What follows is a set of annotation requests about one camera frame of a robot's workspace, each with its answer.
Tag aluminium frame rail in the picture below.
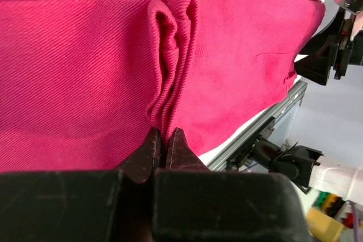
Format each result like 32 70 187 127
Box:
199 80 307 171

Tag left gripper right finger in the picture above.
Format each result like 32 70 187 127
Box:
153 128 311 241

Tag yellow box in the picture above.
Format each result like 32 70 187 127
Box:
306 207 345 242

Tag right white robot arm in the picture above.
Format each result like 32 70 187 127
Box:
250 8 362 204

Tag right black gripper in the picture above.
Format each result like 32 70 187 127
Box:
294 8 362 86

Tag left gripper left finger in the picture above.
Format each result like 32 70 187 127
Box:
1 129 161 241

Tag pink trousers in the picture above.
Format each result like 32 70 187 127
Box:
1 0 325 171

